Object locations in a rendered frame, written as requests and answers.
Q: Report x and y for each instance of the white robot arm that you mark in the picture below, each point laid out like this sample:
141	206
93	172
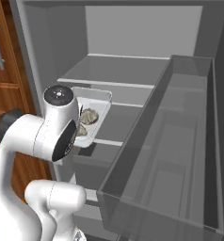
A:
26	138

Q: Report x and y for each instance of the grey glass fridge shelf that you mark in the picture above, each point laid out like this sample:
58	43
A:
117	70
123	122

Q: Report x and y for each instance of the clear plastic tupperware container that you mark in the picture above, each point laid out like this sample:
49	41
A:
99	97

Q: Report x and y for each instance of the grey fridge drawer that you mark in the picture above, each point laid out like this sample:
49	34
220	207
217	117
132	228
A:
95	166

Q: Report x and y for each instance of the clear fridge door bin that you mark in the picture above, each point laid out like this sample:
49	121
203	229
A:
167	150

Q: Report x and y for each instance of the grey fridge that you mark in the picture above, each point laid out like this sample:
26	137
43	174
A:
67	37

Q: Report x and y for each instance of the pale brown dumpling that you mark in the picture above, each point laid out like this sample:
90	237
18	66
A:
90	116
82	130

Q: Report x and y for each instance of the wooden drawer front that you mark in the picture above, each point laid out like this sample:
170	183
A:
7	97

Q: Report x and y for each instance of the wooden cupboard door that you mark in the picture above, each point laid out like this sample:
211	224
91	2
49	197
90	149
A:
8	37

